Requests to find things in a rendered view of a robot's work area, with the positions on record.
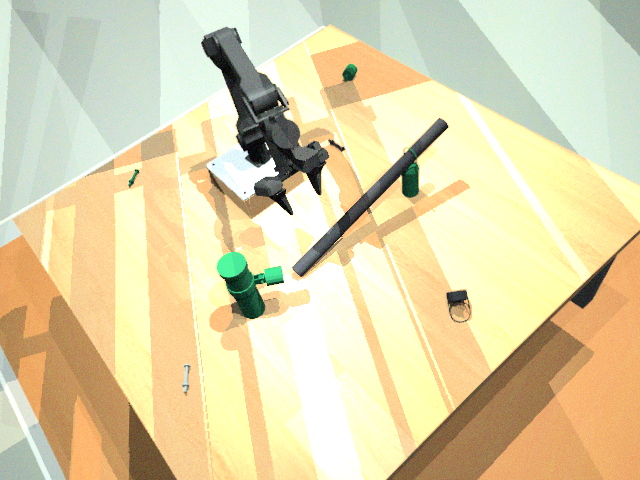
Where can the green clamp band with cup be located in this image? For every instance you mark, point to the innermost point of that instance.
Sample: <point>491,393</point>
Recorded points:
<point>272,276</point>

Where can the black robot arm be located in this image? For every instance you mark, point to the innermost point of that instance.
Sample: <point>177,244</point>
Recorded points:
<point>260,118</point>

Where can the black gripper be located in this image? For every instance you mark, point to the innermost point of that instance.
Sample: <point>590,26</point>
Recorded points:
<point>271,186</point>

